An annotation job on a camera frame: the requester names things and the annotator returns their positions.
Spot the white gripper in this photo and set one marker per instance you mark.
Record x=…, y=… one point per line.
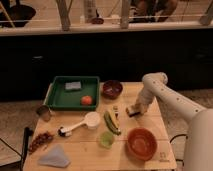
x=138, y=108

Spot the white measuring scoop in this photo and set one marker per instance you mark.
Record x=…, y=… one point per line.
x=91, y=120

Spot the striped eraser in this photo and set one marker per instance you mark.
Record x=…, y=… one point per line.
x=115, y=108

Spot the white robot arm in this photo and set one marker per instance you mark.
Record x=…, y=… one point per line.
x=198, y=151

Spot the green plastic cup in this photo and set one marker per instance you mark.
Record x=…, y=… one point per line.
x=106, y=139

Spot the small metal cup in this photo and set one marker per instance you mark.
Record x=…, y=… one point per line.
x=44, y=113

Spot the banana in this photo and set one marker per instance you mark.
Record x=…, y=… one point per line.
x=113, y=118

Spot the dark red bowl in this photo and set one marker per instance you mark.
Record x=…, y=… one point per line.
x=112, y=89

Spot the orange bowl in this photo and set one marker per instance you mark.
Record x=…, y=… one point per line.
x=141, y=143

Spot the orange tomato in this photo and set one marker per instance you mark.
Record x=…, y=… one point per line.
x=86, y=100

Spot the grey sponge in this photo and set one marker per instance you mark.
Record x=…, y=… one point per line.
x=71, y=86

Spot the green plastic tray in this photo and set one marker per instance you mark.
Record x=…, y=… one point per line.
x=59, y=98

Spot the light blue cloth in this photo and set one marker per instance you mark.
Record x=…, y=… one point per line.
x=55, y=157

